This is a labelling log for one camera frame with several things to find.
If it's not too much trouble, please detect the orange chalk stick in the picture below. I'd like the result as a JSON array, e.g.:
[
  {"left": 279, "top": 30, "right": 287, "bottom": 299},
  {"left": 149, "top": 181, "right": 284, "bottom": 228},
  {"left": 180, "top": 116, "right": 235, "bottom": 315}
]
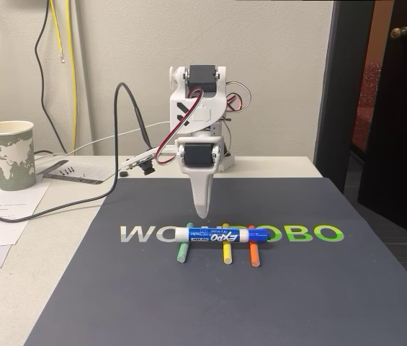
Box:
[{"left": 246, "top": 225, "right": 261, "bottom": 267}]

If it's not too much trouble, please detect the green chalk stick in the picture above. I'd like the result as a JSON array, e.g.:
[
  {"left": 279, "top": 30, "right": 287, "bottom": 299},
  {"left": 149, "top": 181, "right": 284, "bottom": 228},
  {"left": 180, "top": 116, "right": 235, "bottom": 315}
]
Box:
[{"left": 176, "top": 222, "right": 194, "bottom": 263}]

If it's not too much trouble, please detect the long yellow wire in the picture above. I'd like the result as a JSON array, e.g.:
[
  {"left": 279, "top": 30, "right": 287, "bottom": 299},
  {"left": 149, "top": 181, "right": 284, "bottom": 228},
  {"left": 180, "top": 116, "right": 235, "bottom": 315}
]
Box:
[{"left": 66, "top": 0, "right": 80, "bottom": 151}]

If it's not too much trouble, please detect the white cable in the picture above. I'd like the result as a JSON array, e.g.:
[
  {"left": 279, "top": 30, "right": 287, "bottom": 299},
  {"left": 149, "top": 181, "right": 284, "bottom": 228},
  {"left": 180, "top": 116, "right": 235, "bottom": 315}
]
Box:
[{"left": 35, "top": 121, "right": 171, "bottom": 159}]

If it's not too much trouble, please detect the dark wooden door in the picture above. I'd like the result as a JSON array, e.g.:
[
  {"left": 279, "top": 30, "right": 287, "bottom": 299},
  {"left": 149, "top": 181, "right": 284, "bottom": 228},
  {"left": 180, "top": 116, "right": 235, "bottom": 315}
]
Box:
[{"left": 357, "top": 0, "right": 407, "bottom": 247}]

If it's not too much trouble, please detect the white gripper camera module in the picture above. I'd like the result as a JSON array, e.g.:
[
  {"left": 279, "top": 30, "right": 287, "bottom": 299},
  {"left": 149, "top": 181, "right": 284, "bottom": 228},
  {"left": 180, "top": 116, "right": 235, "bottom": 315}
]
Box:
[{"left": 122, "top": 148, "right": 179, "bottom": 177}]

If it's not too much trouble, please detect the dark door frame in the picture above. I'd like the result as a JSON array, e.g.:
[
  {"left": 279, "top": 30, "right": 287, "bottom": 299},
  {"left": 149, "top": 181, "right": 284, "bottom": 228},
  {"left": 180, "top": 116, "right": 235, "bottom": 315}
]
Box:
[{"left": 313, "top": 0, "right": 375, "bottom": 195}]

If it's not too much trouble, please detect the lined notepad sheet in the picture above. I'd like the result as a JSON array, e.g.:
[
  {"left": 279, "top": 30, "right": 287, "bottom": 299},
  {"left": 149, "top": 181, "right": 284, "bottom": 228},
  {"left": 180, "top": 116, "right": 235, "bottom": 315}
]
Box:
[{"left": 35, "top": 160, "right": 122, "bottom": 187}]

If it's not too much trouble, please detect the short yellow wire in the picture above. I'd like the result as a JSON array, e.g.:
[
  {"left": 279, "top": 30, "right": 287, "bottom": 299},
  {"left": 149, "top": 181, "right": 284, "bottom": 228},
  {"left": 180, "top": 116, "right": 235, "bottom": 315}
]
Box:
[{"left": 50, "top": 0, "right": 66, "bottom": 64}]

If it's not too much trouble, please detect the green world map paper cup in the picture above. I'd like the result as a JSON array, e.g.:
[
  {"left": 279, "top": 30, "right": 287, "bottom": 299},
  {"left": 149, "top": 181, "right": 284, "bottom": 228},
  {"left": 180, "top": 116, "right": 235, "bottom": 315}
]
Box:
[{"left": 0, "top": 120, "right": 37, "bottom": 192}]

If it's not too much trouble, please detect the black camera cable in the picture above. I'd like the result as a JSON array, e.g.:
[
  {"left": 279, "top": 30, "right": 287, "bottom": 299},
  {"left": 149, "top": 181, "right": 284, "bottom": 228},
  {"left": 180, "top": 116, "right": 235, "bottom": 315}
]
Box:
[{"left": 0, "top": 81, "right": 154, "bottom": 223}]

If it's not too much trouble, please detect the yellow chalk stick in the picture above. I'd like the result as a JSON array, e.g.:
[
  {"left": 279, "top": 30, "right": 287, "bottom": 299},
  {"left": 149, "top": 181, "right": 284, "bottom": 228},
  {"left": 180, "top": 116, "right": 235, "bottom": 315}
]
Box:
[{"left": 222, "top": 222, "right": 233, "bottom": 265}]

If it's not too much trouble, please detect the blue Expo marker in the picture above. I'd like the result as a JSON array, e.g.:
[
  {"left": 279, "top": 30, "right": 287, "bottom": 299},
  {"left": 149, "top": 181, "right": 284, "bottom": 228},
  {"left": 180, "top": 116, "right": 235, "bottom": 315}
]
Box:
[{"left": 174, "top": 226, "right": 272, "bottom": 245}]

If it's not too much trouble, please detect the black wall cable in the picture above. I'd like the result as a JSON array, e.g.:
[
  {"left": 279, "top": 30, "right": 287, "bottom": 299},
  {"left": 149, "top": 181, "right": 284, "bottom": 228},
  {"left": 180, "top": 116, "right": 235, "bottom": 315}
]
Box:
[{"left": 35, "top": 0, "right": 69, "bottom": 156}]

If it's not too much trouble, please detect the dark grey Wowrobo mat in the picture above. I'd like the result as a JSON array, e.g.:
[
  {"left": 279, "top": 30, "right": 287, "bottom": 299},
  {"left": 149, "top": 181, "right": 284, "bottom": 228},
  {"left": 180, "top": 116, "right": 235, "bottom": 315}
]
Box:
[{"left": 24, "top": 176, "right": 407, "bottom": 346}]

